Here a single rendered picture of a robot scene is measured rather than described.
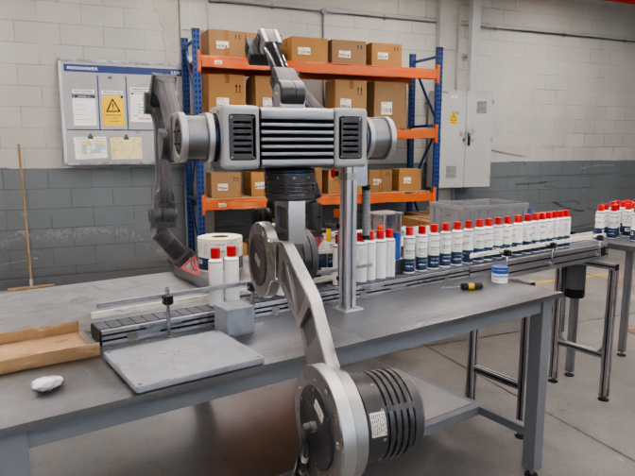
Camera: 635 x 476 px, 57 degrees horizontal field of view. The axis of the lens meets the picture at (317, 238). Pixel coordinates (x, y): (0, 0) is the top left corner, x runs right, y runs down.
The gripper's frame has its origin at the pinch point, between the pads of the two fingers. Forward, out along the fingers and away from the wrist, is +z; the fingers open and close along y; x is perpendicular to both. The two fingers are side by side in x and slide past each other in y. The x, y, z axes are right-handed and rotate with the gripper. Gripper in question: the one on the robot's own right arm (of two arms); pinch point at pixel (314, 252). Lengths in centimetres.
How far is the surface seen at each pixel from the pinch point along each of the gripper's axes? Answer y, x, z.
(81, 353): 93, 20, 18
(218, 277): 45.3, 9.1, 3.3
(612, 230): -209, 4, 5
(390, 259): -32.9, 7.9, 4.7
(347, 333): 17, 44, 19
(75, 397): 100, 46, 20
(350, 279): -0.6, 22.6, 6.7
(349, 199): 0.6, 22.9, -22.4
